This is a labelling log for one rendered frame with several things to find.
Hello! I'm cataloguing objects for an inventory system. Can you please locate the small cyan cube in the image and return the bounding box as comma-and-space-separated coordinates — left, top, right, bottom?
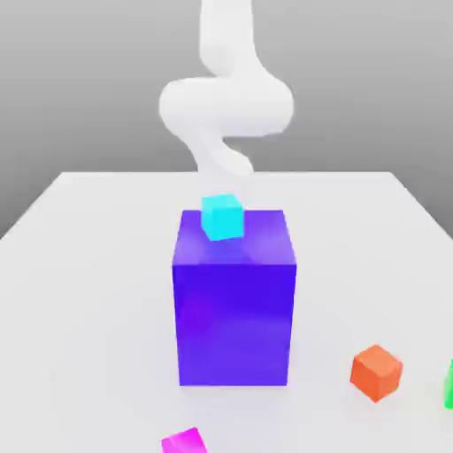
200, 193, 245, 242

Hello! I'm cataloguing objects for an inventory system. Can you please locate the small orange cube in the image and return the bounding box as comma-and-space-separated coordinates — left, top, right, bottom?
349, 343, 404, 404

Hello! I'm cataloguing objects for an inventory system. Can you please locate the small magenta cube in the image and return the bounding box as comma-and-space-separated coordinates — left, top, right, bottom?
161, 426, 209, 453

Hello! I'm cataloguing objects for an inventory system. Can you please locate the small green cube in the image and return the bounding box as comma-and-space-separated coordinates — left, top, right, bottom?
443, 358, 453, 411

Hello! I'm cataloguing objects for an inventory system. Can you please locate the large purple box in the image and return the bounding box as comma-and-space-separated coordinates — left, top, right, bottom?
172, 209, 297, 388

